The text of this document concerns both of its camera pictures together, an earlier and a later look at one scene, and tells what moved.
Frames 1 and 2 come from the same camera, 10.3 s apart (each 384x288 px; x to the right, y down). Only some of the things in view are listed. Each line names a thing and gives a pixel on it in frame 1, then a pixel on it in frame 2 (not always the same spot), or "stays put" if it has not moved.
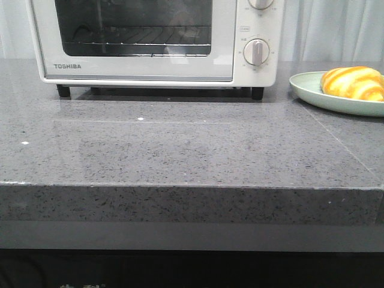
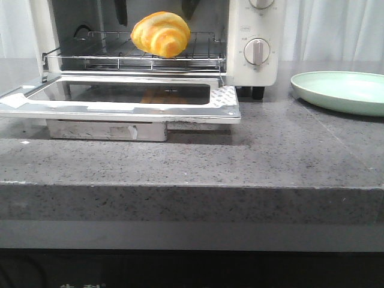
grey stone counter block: (187, 170) stays put
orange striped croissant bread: (358, 82) -> (165, 33)
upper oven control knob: (260, 4) stays put
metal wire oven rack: (198, 36) -> (116, 51)
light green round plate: (307, 86) stays put
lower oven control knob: (256, 51) stays put
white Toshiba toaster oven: (158, 43) stays put
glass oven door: (136, 40) -> (122, 108)
